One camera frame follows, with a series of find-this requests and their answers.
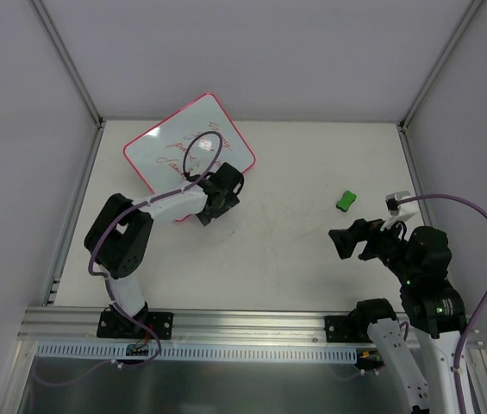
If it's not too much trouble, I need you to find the green whiteboard eraser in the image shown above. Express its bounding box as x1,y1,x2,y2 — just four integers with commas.
335,191,358,212

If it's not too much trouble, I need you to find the pink framed whiteboard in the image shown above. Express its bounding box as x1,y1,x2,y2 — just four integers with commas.
122,91,257,223

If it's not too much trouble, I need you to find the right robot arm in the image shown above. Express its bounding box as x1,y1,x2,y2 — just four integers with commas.
324,219,474,413

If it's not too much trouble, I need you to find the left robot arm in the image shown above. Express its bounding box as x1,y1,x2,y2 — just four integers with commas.
84,162,244,340

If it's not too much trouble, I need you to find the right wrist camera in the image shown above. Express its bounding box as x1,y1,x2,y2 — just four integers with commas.
381,191,420,231

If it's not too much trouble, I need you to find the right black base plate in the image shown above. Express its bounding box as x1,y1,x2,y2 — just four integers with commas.
324,315,372,343

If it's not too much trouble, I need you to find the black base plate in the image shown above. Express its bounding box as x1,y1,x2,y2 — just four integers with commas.
324,315,372,343
96,306,174,340

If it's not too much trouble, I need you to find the white slotted cable duct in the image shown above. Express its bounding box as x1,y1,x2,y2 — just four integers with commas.
35,341,358,365

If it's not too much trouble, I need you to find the aluminium mounting rail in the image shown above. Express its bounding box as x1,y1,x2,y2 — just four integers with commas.
16,305,485,351

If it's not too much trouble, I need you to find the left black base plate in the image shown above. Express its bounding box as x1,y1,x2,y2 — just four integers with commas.
96,306,174,340

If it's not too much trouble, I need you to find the right aluminium frame post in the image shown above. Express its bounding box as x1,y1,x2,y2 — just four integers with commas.
399,0,484,131

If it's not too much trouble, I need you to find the aluminium frame post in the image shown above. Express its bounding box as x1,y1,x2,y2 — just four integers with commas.
28,0,103,129
399,0,484,131

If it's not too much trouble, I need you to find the left aluminium frame post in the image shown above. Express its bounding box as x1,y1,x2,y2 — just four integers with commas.
28,0,103,129

